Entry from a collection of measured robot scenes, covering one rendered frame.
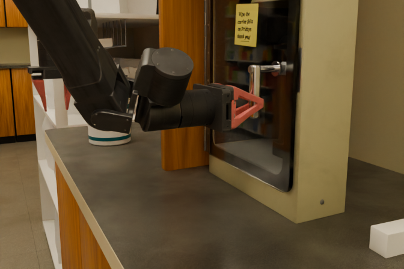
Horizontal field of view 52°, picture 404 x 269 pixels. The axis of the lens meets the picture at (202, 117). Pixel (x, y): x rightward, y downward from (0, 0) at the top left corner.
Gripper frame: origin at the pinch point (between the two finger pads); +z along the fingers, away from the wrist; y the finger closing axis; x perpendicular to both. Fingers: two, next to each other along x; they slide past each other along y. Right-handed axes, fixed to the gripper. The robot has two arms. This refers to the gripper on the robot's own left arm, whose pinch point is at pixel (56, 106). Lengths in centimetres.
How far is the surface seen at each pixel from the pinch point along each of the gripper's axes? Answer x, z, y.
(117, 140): 21.6, 14.6, 19.0
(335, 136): -45, 2, 40
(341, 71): -45, -9, 40
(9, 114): 456, 71, -5
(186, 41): -8.4, -14.0, 28.8
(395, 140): -30, 11, 75
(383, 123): -26, 7, 75
